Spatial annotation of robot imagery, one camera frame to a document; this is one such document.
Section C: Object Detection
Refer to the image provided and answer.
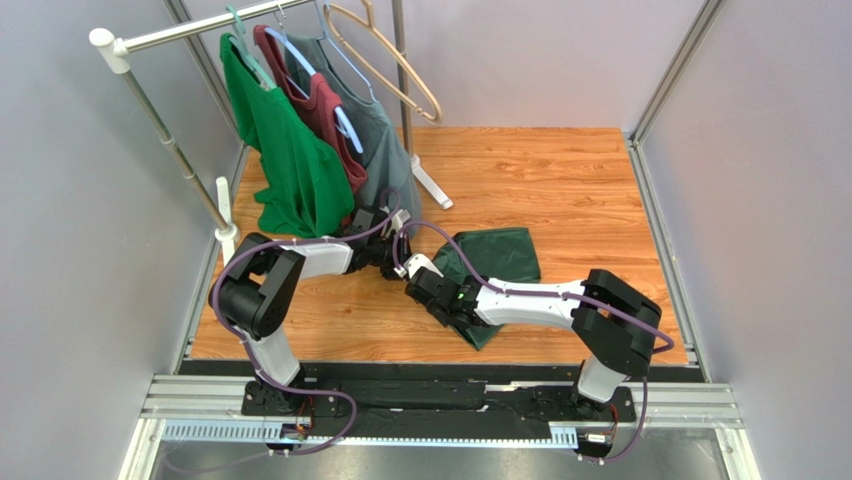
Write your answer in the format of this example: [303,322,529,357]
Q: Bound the teal plastic hanger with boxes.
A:
[226,5,277,91]

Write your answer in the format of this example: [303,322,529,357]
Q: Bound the beige wooden hanger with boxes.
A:
[320,0,445,126]

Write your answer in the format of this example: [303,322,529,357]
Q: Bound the grey-blue hanging shirt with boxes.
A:
[288,34,422,220]

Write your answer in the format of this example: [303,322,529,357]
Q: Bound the aluminium frame rail right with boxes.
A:
[625,0,725,383]

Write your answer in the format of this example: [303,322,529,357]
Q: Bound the maroon hanging shirt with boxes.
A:
[253,25,367,215]

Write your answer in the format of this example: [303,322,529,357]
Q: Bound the green hanging t-shirt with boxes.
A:
[219,33,355,238]

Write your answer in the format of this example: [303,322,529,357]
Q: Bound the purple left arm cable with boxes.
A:
[162,186,404,475]

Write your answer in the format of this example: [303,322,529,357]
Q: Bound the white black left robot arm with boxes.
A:
[208,207,411,395]

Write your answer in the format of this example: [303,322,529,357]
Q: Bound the aluminium front frame rail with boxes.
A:
[120,361,760,479]

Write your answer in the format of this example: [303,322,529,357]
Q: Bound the white metal clothes rack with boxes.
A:
[88,0,455,264]

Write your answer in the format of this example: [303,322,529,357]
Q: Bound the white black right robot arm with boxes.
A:
[405,267,662,405]

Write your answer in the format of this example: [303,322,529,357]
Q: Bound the dark green cloth napkin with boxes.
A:
[432,227,542,351]

